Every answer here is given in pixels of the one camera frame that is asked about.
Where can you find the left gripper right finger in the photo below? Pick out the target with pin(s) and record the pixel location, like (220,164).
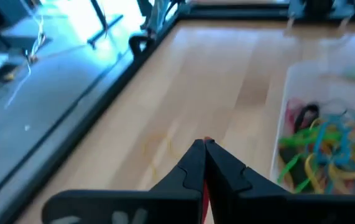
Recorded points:
(289,211)

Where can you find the red rubber band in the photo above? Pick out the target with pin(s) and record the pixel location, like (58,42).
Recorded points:
(289,112)
(206,202)

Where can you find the clear plastic bin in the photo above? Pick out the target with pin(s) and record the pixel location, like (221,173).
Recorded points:
(304,84)

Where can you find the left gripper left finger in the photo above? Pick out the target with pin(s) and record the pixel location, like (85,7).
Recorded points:
(133,208)

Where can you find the black wide rubber band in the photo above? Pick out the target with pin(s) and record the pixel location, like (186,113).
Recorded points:
(311,107)

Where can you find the black floor stand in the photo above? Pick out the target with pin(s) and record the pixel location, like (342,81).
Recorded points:
(105,29)

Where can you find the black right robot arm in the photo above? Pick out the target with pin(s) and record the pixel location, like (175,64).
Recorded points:
(318,4)

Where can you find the black loop bracket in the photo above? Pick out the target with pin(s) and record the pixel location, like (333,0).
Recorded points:
(133,42)

